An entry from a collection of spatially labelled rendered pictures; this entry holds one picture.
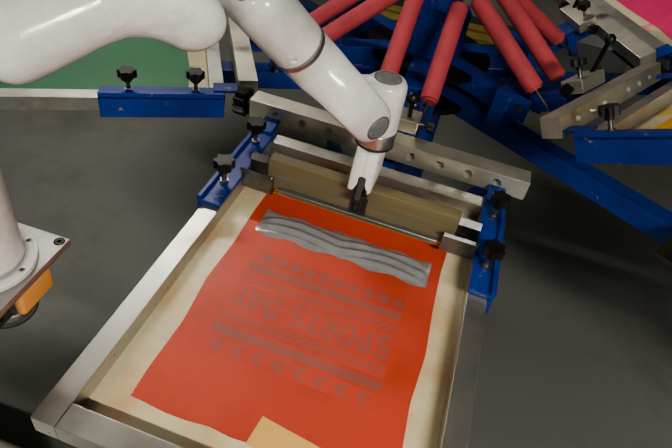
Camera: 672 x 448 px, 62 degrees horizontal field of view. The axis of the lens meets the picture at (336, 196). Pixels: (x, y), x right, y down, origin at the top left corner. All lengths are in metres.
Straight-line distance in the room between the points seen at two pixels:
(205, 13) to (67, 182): 2.19
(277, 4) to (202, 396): 0.58
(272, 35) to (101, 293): 1.69
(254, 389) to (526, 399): 1.48
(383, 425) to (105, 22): 0.68
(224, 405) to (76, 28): 0.56
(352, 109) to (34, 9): 0.44
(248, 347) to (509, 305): 1.70
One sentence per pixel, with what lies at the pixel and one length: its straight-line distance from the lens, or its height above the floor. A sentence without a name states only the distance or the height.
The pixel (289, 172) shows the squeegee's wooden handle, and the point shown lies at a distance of 1.16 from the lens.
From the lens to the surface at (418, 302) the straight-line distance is 1.08.
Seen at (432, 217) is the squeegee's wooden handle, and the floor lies 1.04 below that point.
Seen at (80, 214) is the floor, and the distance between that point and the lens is 2.64.
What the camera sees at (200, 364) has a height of 0.96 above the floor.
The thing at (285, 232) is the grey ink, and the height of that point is 0.96.
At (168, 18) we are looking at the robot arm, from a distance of 0.67.
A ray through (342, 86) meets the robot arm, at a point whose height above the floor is 1.35.
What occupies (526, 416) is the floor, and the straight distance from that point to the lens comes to 2.22.
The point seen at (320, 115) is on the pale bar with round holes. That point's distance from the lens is 1.35.
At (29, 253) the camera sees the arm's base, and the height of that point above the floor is 1.15.
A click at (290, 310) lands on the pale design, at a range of 1.01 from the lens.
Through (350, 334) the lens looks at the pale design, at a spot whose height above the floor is 0.96.
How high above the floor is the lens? 1.76
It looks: 40 degrees down
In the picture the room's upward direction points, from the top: 11 degrees clockwise
